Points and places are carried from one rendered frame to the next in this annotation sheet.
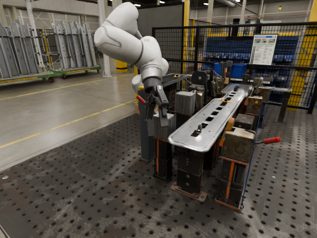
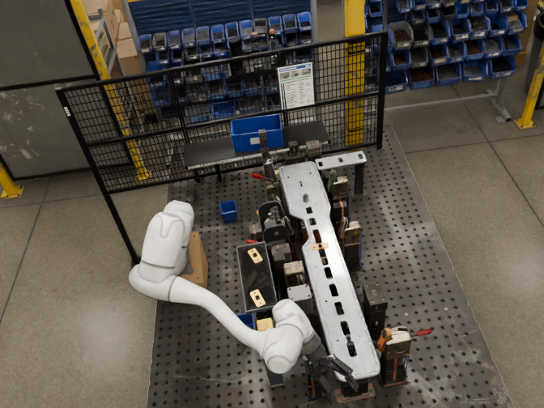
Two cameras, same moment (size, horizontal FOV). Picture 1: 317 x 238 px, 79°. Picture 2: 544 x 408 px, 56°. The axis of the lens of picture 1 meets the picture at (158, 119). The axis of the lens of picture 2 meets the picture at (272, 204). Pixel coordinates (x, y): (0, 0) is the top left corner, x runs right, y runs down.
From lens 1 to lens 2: 1.67 m
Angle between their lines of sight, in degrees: 35
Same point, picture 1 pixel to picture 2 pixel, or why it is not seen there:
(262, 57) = (299, 96)
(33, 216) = not seen: outside the picture
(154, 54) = (307, 325)
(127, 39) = (298, 346)
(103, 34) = (286, 364)
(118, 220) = not seen: outside the picture
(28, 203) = not seen: outside the picture
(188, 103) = (309, 304)
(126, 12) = (176, 237)
